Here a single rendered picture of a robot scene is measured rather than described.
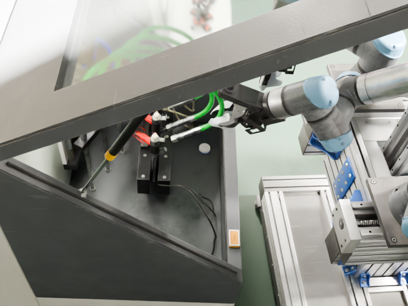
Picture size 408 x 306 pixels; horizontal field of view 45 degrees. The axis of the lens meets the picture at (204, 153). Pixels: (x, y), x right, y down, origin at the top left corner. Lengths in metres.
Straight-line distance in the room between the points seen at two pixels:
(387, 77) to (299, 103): 0.21
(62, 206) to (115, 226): 0.13
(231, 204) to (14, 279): 0.64
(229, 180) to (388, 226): 0.48
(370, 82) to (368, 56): 0.46
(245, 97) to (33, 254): 0.64
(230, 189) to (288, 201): 0.94
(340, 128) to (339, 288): 1.22
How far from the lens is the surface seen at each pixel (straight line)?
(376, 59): 1.68
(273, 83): 1.39
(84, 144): 1.43
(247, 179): 2.72
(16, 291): 1.54
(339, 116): 1.19
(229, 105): 1.30
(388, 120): 1.88
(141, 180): 1.49
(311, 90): 1.12
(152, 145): 1.41
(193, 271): 1.31
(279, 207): 2.39
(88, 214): 1.08
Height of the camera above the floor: 2.22
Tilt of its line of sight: 53 degrees down
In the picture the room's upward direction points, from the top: 8 degrees clockwise
